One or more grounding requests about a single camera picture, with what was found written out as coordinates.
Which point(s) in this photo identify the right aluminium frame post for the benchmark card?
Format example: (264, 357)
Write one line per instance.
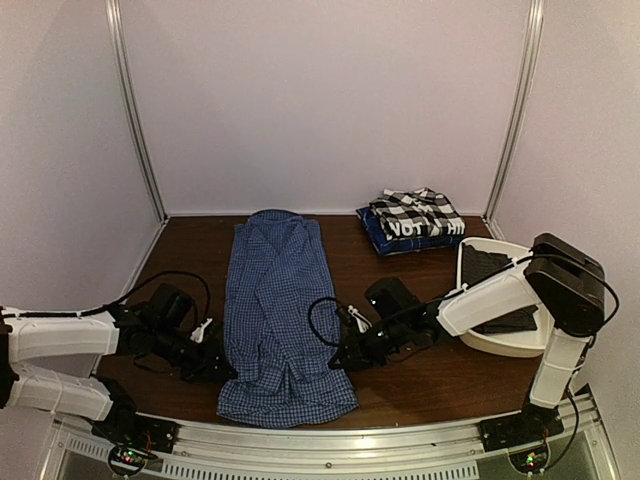
(529, 59)

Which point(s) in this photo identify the white plastic bin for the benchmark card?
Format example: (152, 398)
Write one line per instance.
(502, 292)

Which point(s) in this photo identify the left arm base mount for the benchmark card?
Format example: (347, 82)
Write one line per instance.
(139, 432)

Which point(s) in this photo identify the dark striped folded shirt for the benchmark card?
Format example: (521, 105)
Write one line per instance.
(478, 265)

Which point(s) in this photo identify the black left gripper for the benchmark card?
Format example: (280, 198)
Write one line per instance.
(203, 370)

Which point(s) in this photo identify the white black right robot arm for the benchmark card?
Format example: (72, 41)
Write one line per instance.
(548, 298)

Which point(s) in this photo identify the aluminium front rail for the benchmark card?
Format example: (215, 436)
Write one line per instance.
(448, 450)

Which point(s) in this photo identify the left aluminium frame post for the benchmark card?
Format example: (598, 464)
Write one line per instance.
(119, 47)

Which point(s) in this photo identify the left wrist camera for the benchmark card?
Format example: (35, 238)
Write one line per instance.
(168, 308)

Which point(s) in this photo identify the blue checked long sleeve shirt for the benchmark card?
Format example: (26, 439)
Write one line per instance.
(280, 326)

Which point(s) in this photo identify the dark blue folded printed shirt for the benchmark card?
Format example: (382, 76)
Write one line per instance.
(395, 246)

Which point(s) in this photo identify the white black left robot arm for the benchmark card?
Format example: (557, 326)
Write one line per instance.
(147, 328)

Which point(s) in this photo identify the aluminium frame post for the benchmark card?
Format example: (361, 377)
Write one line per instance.
(529, 59)
(119, 47)

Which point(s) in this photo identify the circuit board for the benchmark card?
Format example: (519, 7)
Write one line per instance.
(529, 461)
(124, 461)

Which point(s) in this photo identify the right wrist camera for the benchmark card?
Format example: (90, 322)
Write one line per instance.
(400, 311)

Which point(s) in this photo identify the left circuit board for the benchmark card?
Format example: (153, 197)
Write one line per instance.
(124, 461)

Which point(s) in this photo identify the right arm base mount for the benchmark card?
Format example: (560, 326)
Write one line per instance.
(518, 429)

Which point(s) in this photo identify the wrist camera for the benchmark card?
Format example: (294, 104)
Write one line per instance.
(168, 308)
(400, 311)

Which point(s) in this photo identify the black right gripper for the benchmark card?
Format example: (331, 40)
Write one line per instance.
(360, 357)

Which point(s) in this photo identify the right circuit board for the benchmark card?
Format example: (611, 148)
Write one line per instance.
(529, 461)

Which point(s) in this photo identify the black white plaid folded shirt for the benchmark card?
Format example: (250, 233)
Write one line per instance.
(418, 213)

